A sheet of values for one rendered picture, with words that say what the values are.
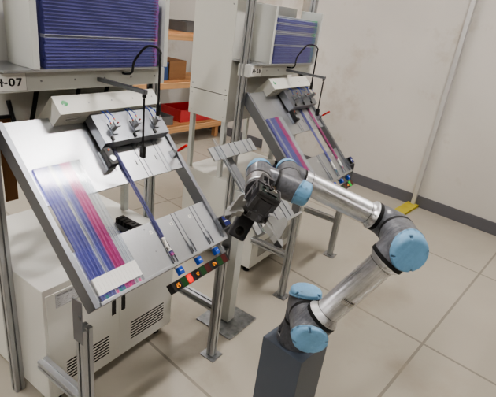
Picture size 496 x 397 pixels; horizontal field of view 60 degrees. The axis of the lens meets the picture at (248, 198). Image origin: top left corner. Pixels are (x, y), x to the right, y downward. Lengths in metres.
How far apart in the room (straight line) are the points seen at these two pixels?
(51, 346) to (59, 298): 0.21
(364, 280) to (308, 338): 0.26
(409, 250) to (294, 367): 0.62
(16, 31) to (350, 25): 3.94
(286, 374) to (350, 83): 3.86
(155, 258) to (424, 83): 3.62
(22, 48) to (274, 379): 1.47
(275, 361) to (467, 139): 3.41
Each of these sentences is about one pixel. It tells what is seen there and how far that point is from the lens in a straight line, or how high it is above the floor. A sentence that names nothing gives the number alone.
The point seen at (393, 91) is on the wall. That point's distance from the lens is 4.84.
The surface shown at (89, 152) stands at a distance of 1.76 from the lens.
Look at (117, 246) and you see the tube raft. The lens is 1.60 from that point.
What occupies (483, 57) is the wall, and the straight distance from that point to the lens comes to 4.57.
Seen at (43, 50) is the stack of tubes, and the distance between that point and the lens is 1.66.
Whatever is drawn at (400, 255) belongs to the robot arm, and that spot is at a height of 1.06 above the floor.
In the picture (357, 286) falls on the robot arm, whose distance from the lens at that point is 1.38.
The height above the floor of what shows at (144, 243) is 0.80.
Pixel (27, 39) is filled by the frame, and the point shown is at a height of 1.48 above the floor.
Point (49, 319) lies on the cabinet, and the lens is 1.87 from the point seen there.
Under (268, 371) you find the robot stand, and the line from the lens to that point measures 1.75.
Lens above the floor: 1.64
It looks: 23 degrees down
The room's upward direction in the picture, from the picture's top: 8 degrees clockwise
